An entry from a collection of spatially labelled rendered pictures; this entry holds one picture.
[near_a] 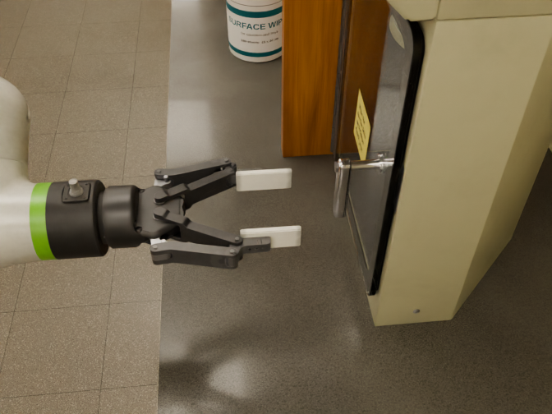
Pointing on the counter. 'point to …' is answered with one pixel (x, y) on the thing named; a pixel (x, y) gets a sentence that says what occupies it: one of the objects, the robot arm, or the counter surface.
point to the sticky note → (361, 128)
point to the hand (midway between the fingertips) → (276, 207)
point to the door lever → (343, 166)
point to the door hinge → (338, 72)
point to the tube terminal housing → (467, 154)
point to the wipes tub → (255, 29)
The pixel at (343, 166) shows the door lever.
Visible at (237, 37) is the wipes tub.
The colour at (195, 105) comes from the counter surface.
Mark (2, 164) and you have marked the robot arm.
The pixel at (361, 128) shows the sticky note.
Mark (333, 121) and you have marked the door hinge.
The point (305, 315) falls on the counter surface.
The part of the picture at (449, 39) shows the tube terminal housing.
